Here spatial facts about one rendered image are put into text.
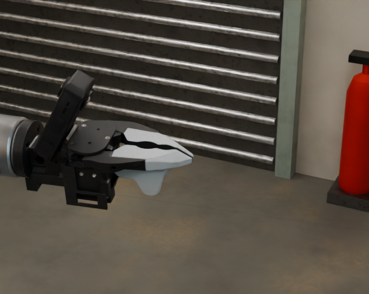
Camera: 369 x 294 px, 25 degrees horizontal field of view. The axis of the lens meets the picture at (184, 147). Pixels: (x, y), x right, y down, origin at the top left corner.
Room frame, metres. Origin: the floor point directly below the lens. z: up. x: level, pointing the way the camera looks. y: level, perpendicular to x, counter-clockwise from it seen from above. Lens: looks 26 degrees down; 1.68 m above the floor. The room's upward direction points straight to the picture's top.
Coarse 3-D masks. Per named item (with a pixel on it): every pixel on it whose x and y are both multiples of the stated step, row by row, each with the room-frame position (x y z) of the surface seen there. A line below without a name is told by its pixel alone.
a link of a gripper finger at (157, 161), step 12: (120, 156) 0.87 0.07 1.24; (132, 156) 0.87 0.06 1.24; (144, 156) 0.87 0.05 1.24; (156, 156) 0.87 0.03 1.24; (168, 156) 0.87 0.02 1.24; (180, 156) 0.87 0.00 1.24; (156, 168) 0.86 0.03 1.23; (168, 168) 0.86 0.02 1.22; (144, 180) 0.87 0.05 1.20; (156, 180) 0.87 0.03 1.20; (144, 192) 0.88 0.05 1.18; (156, 192) 0.87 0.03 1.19
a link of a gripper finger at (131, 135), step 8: (128, 128) 0.93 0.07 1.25; (128, 136) 0.91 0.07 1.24; (136, 136) 0.91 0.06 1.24; (144, 136) 0.91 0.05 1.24; (152, 136) 0.91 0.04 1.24; (160, 136) 0.91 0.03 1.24; (128, 144) 0.90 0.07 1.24; (136, 144) 0.90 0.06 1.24; (144, 144) 0.90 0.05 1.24; (152, 144) 0.90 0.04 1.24; (160, 144) 0.89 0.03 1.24; (168, 144) 0.89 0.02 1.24; (176, 144) 0.89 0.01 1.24; (184, 152) 0.88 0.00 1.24; (192, 160) 0.88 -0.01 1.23
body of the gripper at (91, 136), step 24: (24, 120) 0.94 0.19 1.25; (96, 120) 0.94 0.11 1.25; (24, 144) 0.90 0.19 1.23; (72, 144) 0.89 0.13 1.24; (96, 144) 0.89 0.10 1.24; (24, 168) 0.90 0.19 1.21; (48, 168) 0.91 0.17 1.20; (72, 168) 0.88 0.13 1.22; (72, 192) 0.88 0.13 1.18; (96, 192) 0.88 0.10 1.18
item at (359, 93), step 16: (368, 64) 2.91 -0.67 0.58; (352, 80) 2.94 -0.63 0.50; (368, 80) 2.90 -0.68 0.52; (352, 96) 2.90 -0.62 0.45; (368, 96) 2.87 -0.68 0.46; (352, 112) 2.89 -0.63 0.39; (368, 112) 2.87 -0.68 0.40; (352, 128) 2.89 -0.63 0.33; (368, 128) 2.87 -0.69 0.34; (352, 144) 2.88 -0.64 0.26; (368, 144) 2.87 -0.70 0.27; (352, 160) 2.88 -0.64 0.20; (368, 160) 2.87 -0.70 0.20; (352, 176) 2.88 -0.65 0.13; (368, 176) 2.88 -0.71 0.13; (336, 192) 2.89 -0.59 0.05; (352, 192) 2.88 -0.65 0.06; (368, 192) 2.89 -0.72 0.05; (368, 208) 2.82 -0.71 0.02
